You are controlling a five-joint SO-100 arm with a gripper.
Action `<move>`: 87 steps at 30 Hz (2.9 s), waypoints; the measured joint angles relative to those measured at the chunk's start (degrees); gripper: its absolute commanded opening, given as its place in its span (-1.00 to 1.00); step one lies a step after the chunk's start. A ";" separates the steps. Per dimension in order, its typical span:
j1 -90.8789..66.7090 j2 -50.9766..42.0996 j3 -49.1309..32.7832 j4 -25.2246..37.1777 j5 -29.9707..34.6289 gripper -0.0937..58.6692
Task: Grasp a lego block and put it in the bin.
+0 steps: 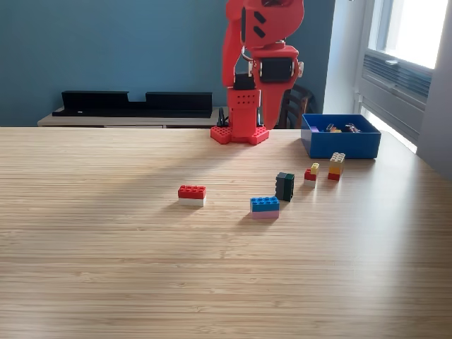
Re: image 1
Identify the blue plastic bin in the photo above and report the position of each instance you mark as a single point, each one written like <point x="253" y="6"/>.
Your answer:
<point x="344" y="144"/>

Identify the black table clamp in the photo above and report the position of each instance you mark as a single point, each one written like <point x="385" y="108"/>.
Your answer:
<point x="221" y="118"/>

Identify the small red white yellow bricks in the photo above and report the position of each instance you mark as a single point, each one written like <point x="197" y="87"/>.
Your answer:
<point x="310" y="176"/>

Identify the pale wooden sideboard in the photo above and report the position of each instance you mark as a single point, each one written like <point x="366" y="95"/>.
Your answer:
<point x="106" y="121"/>

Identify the dark red toy car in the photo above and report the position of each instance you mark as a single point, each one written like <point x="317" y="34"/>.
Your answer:
<point x="352" y="129"/>

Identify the grey radiator unit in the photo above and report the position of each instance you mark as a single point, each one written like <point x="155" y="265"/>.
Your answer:
<point x="395" y="92"/>

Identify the grey dark green brick stack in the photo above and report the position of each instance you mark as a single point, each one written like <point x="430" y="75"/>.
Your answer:
<point x="284" y="187"/>

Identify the dark wooden chair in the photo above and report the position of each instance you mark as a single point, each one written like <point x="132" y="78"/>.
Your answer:
<point x="298" y="106"/>

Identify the cream orange red brick stack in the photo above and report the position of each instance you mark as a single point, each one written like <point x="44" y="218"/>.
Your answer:
<point x="336" y="167"/>

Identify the blue pink brick stack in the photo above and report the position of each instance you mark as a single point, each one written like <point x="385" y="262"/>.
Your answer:
<point x="265" y="208"/>

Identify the white window frame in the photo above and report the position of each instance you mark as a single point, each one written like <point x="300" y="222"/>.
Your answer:
<point x="381" y="35"/>

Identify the red white brick stack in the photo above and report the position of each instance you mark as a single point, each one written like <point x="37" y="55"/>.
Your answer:
<point x="191" y="196"/>

